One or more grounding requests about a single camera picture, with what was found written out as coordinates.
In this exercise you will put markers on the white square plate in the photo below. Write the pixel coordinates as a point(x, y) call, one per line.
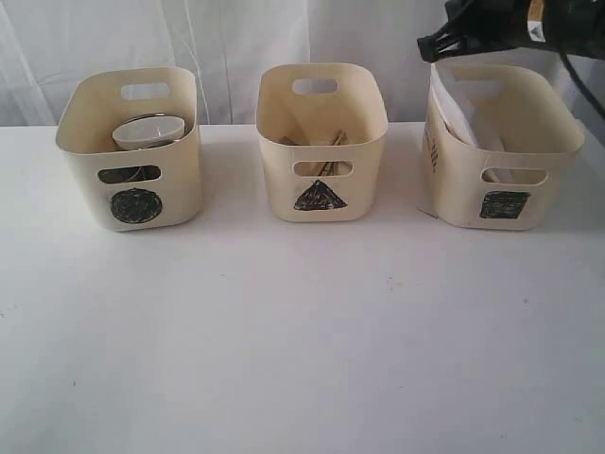
point(457, 101)

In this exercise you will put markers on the steel fork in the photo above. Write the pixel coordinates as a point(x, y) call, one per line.
point(329, 168)

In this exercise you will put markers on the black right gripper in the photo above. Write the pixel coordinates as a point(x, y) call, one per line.
point(487, 26)

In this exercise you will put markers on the cream bin with square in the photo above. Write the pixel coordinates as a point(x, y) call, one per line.
point(513, 189)

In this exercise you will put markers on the cream bin with circle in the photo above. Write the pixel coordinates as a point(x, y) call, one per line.
point(169, 191)

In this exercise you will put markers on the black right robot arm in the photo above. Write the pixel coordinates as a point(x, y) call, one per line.
point(578, 29)

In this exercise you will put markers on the steel cup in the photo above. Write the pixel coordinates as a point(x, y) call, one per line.
point(119, 175)

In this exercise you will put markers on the cream bin with triangle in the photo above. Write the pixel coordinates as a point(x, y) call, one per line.
point(315, 101)

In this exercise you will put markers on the steel table knife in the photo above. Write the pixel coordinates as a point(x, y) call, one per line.
point(303, 142)

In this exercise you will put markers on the white backdrop curtain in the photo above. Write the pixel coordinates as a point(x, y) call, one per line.
point(49, 47)

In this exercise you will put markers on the white ceramic bowl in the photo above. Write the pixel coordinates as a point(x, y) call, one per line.
point(149, 132)

